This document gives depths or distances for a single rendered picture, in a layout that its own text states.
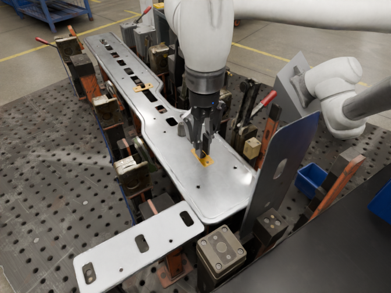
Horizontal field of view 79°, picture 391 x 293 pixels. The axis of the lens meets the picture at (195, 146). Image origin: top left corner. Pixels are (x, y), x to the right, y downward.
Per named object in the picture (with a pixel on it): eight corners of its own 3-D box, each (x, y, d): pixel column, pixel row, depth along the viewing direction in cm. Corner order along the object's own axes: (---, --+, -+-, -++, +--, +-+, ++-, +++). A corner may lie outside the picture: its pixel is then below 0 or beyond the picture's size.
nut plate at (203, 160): (189, 150, 76) (189, 147, 75) (199, 146, 77) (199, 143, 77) (204, 167, 71) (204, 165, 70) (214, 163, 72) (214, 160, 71)
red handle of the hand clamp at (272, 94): (233, 122, 75) (269, 86, 74) (235, 125, 77) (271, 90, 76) (241, 129, 73) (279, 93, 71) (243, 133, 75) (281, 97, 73)
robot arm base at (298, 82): (298, 63, 135) (308, 57, 131) (316, 97, 138) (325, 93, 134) (284, 72, 124) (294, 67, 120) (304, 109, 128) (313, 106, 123)
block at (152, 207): (146, 244, 85) (132, 202, 65) (174, 228, 89) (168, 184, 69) (158, 268, 79) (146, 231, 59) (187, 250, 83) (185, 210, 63)
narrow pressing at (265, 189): (237, 238, 56) (269, 129, 32) (273, 215, 60) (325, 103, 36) (238, 240, 56) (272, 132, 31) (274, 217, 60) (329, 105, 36)
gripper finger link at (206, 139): (202, 133, 70) (205, 132, 70) (202, 149, 75) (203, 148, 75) (208, 139, 68) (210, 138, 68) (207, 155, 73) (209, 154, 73)
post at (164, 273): (155, 271, 79) (141, 232, 58) (184, 253, 83) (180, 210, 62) (163, 289, 75) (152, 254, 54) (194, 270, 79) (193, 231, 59)
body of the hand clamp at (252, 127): (222, 187, 102) (231, 124, 77) (235, 180, 105) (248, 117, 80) (231, 197, 99) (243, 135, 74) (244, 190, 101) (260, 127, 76)
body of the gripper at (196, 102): (210, 74, 60) (209, 104, 67) (181, 83, 57) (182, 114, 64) (228, 88, 56) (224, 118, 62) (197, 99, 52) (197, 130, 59)
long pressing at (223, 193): (77, 39, 141) (75, 37, 140) (114, 32, 149) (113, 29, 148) (205, 231, 58) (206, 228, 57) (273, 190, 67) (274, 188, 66)
